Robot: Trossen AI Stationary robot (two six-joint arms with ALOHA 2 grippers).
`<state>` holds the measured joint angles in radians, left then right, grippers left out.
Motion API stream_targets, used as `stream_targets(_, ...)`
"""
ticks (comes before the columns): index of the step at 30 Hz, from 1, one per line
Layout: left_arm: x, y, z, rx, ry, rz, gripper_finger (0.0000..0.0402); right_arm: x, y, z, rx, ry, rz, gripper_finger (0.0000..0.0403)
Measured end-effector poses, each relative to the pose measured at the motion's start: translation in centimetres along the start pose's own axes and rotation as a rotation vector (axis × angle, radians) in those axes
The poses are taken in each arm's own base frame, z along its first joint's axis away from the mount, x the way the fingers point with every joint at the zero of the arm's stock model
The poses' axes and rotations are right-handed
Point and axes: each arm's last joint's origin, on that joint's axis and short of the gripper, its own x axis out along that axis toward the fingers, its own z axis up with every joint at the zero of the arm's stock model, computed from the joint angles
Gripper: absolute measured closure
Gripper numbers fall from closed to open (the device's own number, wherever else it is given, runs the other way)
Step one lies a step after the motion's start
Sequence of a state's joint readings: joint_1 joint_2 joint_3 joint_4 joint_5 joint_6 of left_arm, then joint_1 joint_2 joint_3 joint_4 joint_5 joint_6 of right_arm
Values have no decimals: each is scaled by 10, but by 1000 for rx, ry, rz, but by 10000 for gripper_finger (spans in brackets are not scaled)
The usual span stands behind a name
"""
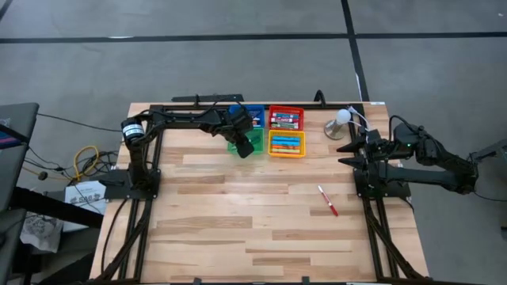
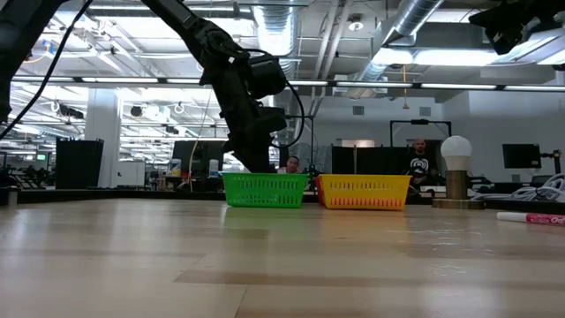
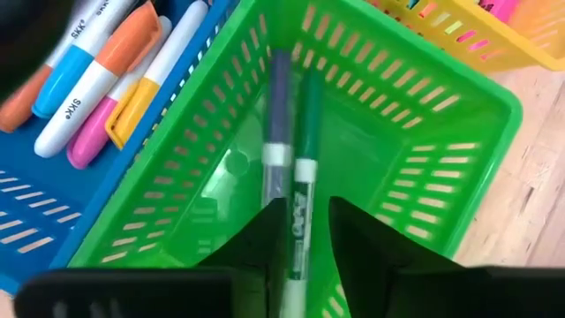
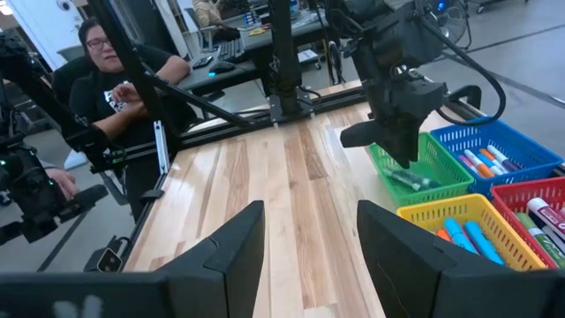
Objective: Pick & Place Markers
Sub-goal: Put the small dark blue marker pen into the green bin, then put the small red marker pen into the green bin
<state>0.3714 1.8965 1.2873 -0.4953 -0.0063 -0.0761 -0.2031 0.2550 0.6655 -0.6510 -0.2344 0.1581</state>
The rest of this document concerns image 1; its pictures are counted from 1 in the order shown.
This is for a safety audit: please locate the red plastic basket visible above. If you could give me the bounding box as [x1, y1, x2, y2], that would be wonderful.
[266, 105, 305, 132]

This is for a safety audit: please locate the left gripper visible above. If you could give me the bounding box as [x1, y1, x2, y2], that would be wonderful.
[215, 106, 256, 160]

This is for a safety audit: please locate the brass lamp with white bulb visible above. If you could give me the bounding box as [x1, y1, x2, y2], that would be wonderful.
[323, 108, 353, 141]

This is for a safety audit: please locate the thin red marker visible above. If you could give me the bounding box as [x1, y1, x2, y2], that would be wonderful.
[316, 184, 340, 218]

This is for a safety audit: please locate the blue plastic basket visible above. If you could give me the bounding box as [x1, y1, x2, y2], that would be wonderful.
[228, 104, 265, 129]

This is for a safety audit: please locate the dark grey side desk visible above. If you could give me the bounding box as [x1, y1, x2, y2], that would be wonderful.
[0, 101, 40, 285]

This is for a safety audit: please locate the yellow cable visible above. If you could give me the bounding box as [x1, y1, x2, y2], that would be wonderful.
[73, 145, 100, 181]

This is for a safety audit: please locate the green plastic basket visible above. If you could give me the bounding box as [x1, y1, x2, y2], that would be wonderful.
[227, 127, 266, 155]

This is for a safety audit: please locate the black floor bar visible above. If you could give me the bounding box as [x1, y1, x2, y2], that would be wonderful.
[10, 186, 105, 231]

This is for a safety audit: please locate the white printed paper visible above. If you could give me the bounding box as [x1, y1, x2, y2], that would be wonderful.
[64, 180, 107, 234]

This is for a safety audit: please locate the patterned grey cloth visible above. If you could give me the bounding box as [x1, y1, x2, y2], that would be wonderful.
[19, 213, 64, 254]

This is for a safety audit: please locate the black power strip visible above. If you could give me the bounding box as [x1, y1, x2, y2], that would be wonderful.
[171, 93, 245, 103]

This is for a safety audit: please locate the black floor cable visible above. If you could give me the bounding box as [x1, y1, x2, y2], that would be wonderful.
[473, 189, 507, 203]
[37, 113, 124, 133]

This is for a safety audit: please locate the grey chair base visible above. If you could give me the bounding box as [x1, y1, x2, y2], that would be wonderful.
[469, 138, 507, 163]

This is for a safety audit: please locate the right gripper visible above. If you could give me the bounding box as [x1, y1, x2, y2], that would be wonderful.
[336, 128, 415, 172]

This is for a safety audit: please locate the white lamp cable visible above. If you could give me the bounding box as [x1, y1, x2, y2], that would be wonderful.
[346, 105, 375, 134]

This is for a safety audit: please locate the yellow plastic basket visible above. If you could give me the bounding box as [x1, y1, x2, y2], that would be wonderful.
[267, 129, 307, 158]

